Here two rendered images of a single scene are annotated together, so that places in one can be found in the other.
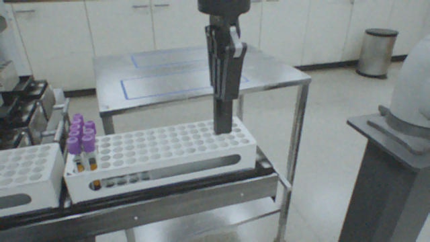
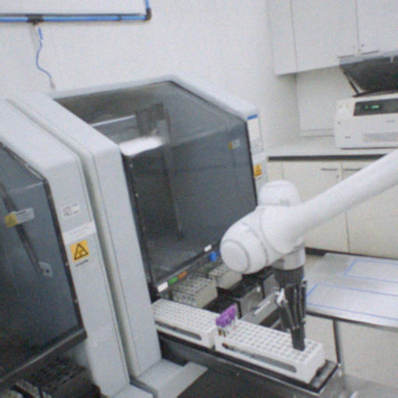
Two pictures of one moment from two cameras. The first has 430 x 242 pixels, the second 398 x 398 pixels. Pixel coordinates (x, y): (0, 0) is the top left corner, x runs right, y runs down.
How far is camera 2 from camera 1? 98 cm
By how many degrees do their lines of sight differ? 57
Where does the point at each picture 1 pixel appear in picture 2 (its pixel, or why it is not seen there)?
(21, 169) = (204, 323)
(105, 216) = (224, 364)
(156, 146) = (259, 339)
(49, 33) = not seen: hidden behind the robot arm
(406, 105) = not seen: outside the picture
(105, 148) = (239, 329)
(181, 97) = (335, 315)
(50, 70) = (365, 230)
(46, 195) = (206, 340)
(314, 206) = not seen: outside the picture
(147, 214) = (242, 375)
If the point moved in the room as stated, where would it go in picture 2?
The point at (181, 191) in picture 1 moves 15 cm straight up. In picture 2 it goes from (261, 372) to (253, 321)
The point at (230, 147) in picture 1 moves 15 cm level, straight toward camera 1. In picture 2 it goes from (288, 359) to (239, 385)
